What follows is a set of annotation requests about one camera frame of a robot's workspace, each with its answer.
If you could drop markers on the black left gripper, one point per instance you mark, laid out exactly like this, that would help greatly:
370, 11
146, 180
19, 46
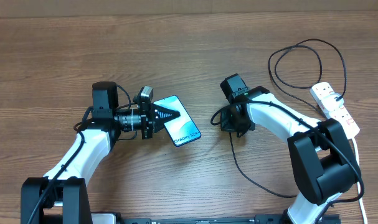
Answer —
149, 122

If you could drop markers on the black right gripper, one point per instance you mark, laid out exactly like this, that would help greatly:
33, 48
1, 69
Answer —
228, 127

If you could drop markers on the blue Galaxy smartphone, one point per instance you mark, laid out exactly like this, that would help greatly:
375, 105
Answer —
181, 130

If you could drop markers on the white power strip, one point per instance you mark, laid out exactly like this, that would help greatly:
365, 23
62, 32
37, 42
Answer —
319, 91

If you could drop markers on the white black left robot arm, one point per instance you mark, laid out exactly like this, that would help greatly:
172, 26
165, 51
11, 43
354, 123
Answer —
60, 196

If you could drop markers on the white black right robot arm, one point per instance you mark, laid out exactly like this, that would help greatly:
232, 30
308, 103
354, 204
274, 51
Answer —
323, 162

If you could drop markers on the white charger plug adapter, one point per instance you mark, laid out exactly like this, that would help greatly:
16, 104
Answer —
331, 102

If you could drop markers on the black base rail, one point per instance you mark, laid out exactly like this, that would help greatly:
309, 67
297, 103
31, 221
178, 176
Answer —
201, 221

